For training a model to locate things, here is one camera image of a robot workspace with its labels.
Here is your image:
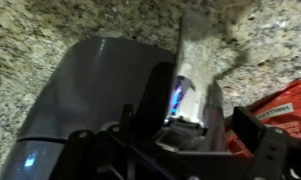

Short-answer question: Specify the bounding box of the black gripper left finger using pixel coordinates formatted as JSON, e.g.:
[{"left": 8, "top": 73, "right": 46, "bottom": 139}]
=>
[{"left": 51, "top": 103, "right": 135, "bottom": 180}]

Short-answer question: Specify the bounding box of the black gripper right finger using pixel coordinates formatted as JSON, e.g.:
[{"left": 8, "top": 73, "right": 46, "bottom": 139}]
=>
[{"left": 230, "top": 105, "right": 289, "bottom": 180}]

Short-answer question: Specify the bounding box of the dark grey air fryer body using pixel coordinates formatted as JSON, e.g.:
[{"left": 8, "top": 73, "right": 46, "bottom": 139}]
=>
[{"left": 0, "top": 137, "right": 68, "bottom": 180}]

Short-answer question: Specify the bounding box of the red snack bag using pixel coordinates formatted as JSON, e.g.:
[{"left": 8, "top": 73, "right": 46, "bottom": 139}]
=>
[{"left": 223, "top": 78, "right": 301, "bottom": 158}]

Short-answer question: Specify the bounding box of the reflective metal object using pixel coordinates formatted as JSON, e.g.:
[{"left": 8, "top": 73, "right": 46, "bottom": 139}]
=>
[{"left": 169, "top": 9, "right": 228, "bottom": 153}]

